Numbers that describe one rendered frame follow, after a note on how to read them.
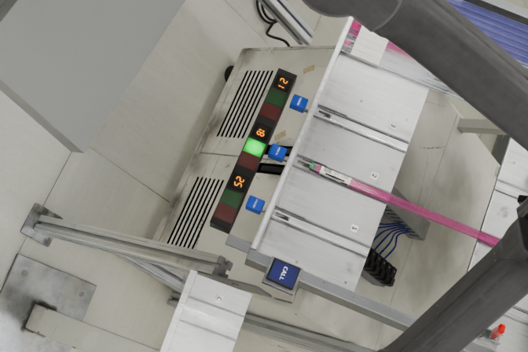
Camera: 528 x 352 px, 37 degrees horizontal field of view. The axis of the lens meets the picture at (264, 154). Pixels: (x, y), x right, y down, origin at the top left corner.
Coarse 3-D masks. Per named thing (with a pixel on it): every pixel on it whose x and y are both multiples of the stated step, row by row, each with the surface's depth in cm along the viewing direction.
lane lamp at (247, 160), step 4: (244, 152) 148; (240, 156) 148; (244, 156) 148; (248, 156) 148; (252, 156) 148; (256, 156) 148; (240, 160) 147; (244, 160) 147; (248, 160) 147; (252, 160) 147; (256, 160) 148; (240, 164) 147; (244, 164) 147; (248, 164) 147; (252, 164) 147; (256, 164) 147; (248, 168) 147; (252, 168) 147
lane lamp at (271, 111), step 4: (264, 104) 151; (268, 104) 151; (272, 104) 151; (264, 108) 151; (268, 108) 151; (272, 108) 151; (276, 108) 151; (280, 108) 151; (260, 112) 151; (264, 112) 151; (268, 112) 151; (272, 112) 151; (276, 112) 151; (268, 116) 150; (272, 116) 151; (276, 116) 151; (276, 120) 150
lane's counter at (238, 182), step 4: (236, 176) 146; (240, 176) 146; (244, 176) 146; (232, 180) 146; (236, 180) 146; (240, 180) 146; (244, 180) 146; (248, 180) 146; (232, 184) 146; (236, 184) 146; (240, 184) 146; (244, 184) 146; (236, 188) 146; (240, 188) 146; (244, 188) 146
